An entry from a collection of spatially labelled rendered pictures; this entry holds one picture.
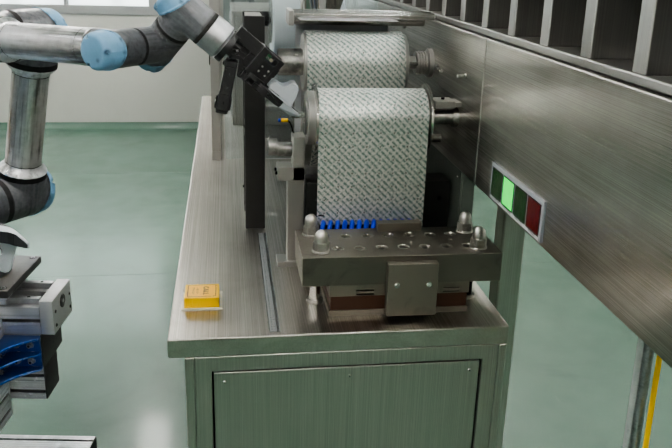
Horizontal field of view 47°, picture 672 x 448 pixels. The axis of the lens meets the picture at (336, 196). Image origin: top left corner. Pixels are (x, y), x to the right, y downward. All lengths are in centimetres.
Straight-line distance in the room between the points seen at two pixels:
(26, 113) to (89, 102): 538
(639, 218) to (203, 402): 89
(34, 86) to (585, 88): 128
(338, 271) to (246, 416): 33
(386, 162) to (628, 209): 72
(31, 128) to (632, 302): 144
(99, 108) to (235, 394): 596
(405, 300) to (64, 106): 609
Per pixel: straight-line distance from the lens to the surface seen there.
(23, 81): 195
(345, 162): 164
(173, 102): 727
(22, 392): 213
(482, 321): 158
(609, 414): 311
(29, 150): 202
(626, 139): 105
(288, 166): 171
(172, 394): 304
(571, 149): 119
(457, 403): 163
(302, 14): 188
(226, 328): 151
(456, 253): 154
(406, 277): 151
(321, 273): 150
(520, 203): 136
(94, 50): 154
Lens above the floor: 159
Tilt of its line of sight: 18 degrees down
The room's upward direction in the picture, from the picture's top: 2 degrees clockwise
